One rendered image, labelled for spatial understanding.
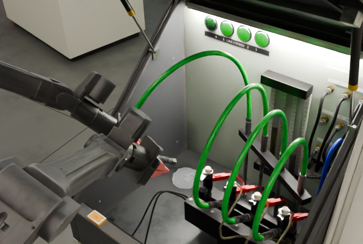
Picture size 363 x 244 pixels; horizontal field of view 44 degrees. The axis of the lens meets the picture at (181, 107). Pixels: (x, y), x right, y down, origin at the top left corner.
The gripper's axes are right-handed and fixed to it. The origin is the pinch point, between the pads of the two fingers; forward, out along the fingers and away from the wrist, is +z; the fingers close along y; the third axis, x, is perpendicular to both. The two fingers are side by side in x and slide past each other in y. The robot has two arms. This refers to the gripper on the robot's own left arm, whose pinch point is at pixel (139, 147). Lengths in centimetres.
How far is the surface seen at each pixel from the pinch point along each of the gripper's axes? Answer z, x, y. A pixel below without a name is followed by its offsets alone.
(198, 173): 9.0, -9.2, -17.4
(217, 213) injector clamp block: 30.0, 2.8, -2.1
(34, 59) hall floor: -25, 100, 308
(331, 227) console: 40, -19, -26
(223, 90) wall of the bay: 20.0, -21.5, 29.0
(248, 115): 24.0, -22.5, 12.0
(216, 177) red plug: 23.8, -4.6, 1.3
